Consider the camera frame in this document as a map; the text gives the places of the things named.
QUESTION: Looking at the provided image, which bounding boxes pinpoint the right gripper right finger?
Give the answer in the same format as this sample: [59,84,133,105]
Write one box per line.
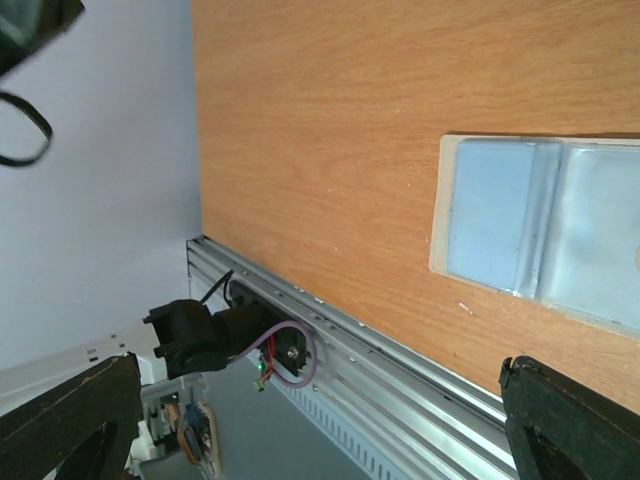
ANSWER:
[499,356,639,480]

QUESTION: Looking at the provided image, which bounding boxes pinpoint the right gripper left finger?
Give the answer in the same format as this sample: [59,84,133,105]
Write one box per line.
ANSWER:
[1,353,142,479]

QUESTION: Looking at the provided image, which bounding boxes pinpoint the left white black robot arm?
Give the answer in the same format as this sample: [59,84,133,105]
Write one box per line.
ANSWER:
[1,1,202,412]

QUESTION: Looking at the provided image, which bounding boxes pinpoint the left controller board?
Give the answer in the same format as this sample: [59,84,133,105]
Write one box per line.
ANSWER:
[254,349,275,392]

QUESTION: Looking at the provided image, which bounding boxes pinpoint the aluminium front rail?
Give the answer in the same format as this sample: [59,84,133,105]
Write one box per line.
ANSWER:
[186,237,518,479]

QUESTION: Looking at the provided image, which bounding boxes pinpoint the grey slotted cable duct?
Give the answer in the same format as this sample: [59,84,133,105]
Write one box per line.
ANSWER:
[276,382,371,479]

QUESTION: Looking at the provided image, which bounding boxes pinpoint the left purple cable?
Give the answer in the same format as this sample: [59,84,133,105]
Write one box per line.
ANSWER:
[227,321,319,390]

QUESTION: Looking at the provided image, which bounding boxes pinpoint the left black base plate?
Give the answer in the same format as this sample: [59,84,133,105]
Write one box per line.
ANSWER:
[221,280,318,388]

